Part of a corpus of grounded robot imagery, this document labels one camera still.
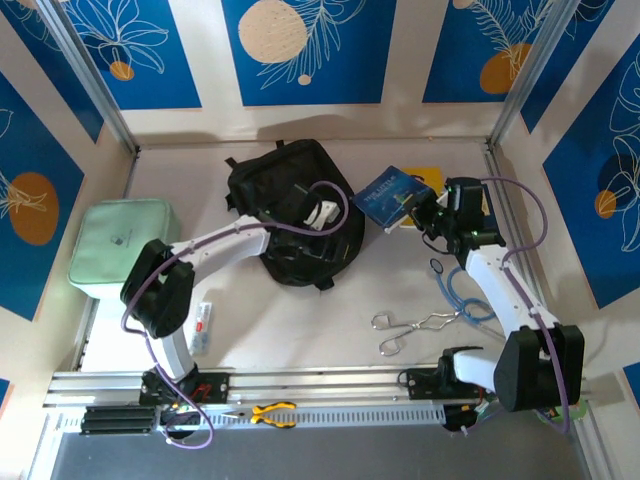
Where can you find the blue Little Prince book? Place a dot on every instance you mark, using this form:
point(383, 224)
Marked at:
point(385, 197)

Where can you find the mint green zip case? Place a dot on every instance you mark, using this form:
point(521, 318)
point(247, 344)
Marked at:
point(115, 235)

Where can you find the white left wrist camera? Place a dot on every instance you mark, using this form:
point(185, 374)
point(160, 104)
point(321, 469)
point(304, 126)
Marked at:
point(322, 212)

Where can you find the yellow cartoon book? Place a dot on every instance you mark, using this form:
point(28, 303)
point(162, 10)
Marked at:
point(427, 177)

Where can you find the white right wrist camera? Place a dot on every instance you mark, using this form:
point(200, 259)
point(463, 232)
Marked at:
point(443, 198)

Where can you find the blue stethoscope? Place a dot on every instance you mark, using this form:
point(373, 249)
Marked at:
point(467, 305)

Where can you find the metal tongs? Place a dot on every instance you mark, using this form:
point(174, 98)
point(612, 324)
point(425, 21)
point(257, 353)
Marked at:
point(407, 330)

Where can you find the aluminium frame post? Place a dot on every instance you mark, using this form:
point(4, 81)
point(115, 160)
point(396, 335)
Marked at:
point(91, 75)
point(527, 75)

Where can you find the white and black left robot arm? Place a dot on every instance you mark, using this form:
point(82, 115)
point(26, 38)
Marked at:
point(160, 295)

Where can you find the black ribbed block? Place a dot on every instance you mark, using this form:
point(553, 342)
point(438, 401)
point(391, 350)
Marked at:
point(117, 420)

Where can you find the white tube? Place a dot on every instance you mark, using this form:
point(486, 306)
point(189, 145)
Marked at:
point(201, 330)

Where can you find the grey metal plate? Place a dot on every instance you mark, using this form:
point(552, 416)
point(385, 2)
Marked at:
point(325, 455)

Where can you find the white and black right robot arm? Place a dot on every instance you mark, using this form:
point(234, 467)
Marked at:
point(540, 370)

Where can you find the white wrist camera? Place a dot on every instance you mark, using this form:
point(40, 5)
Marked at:
point(443, 198)
point(322, 212)

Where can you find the black backpack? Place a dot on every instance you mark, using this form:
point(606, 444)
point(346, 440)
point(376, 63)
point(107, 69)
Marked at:
point(270, 175)

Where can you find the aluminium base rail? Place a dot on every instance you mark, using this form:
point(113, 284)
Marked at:
point(325, 382)

